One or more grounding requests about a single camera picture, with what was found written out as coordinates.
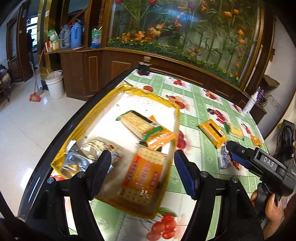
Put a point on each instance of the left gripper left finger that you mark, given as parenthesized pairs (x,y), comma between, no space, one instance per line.
(48,213)

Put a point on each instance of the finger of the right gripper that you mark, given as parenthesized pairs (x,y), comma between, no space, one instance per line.
(241,161)
(239,150)

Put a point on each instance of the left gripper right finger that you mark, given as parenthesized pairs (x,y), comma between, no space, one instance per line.
(237,218)

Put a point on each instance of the small blue white candy packet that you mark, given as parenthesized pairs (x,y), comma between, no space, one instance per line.
(224,157)

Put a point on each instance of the silver foil snack bag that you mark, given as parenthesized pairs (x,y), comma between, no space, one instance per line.
(75,160)

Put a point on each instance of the long orange cracker pack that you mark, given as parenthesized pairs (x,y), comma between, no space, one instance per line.
(142,177)

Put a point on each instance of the green-ended cracker pack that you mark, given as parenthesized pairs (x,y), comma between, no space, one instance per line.
(139,125)

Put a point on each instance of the person's right hand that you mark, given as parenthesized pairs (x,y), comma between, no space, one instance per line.
(275,214)

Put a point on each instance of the yellow biscuit pack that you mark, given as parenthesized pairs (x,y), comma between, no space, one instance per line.
(213,133)

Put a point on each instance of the green fruit-print tablecloth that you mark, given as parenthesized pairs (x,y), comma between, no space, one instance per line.
(176,104)

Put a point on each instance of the white spray bottle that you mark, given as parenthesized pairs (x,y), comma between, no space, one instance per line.
(250,104)

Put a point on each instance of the white patterned snack packet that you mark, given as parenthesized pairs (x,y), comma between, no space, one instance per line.
(94,147)

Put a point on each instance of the purple bottles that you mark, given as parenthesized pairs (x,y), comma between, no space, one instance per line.
(260,94)

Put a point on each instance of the small orange snack packet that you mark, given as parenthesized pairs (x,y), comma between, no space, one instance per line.
(160,135)

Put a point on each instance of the dark green snack packet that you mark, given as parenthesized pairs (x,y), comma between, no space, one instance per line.
(154,147)

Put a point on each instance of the yellow cardboard tray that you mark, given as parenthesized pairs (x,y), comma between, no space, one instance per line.
(100,121)

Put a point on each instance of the wooden cabinet with flower display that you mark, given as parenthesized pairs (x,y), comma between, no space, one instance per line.
(223,46)

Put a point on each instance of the red broom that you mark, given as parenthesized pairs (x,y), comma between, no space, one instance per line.
(34,96)

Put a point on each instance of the white plastic bucket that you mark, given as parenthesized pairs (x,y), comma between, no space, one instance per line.
(54,82)

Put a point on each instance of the grey thermos jug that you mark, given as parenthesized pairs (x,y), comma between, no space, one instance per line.
(65,37)

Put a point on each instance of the blue green packet on shelf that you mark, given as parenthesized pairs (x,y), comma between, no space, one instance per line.
(96,37)

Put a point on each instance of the green white bag on shelf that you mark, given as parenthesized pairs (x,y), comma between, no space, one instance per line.
(52,35)

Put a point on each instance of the blue thermos jug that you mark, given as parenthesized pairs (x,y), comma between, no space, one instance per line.
(76,35)

